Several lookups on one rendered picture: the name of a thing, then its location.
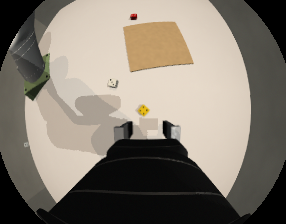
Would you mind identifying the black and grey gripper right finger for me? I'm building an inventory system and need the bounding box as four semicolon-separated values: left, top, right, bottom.
163;120;181;142

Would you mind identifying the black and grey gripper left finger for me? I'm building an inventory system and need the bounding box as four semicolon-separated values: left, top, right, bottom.
114;121;133;142

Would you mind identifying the tan flat mat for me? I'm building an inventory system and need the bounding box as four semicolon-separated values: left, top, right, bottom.
123;22;194;72

